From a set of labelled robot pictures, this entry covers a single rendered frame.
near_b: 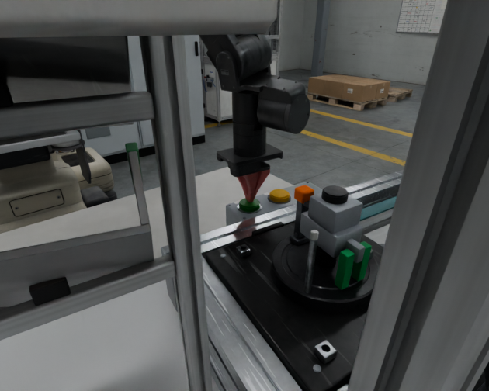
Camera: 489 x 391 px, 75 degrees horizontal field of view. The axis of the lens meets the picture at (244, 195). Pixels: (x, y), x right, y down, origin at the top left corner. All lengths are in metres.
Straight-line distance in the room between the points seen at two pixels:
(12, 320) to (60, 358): 0.31
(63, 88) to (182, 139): 0.07
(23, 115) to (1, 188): 0.84
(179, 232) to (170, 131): 0.07
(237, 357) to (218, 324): 0.05
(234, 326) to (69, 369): 0.24
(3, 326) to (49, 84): 0.14
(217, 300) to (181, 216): 0.22
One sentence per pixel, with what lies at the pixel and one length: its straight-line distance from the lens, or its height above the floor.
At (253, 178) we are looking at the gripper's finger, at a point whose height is 1.03.
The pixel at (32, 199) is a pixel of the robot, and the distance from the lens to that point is 1.02.
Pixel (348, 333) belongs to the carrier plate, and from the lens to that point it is 0.39.
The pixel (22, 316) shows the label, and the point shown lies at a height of 1.11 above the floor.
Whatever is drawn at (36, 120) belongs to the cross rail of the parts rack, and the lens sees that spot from 0.19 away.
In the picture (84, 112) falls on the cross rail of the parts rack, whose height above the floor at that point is 1.23.
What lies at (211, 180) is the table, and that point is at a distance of 0.95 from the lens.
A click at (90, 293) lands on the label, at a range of 0.24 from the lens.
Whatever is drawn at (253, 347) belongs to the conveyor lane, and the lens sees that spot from 0.38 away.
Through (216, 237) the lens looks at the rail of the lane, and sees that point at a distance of 0.53.
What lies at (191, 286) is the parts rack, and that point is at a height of 1.08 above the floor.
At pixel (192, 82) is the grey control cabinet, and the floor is 0.72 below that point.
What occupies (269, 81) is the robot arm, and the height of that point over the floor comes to 1.19.
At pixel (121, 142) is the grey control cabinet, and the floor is 0.22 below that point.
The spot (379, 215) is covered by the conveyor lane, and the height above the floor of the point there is 0.94.
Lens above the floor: 1.27
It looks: 28 degrees down
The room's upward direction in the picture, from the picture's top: straight up
